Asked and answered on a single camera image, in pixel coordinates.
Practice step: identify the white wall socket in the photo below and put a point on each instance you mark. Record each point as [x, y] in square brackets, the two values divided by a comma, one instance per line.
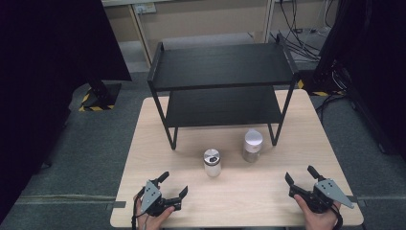
[145, 8]

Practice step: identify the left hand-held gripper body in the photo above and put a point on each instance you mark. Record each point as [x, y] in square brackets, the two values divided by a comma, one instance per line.
[150, 196]

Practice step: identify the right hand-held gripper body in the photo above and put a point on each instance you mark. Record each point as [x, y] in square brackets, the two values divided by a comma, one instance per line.
[328, 191]

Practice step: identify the grey floor tape piece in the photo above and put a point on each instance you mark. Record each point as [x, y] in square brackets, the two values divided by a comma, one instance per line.
[356, 200]
[116, 204]

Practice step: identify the beige wooden cabinet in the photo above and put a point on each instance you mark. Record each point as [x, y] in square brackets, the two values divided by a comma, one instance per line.
[198, 19]

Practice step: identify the person's right hand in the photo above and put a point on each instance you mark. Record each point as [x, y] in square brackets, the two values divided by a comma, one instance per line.
[316, 220]

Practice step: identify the black stand base striped tape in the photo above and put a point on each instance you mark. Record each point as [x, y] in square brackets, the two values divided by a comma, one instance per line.
[319, 86]
[100, 96]

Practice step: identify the person's left hand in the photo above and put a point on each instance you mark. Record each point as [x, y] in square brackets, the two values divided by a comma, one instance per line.
[153, 221]

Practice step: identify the black two-tier shelf rack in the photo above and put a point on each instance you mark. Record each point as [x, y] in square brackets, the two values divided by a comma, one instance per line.
[223, 65]

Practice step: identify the white cup with grey base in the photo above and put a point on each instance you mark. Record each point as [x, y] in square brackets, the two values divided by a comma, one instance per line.
[252, 145]

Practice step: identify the glass jar with silver lid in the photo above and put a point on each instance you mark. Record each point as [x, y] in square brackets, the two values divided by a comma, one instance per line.
[212, 163]

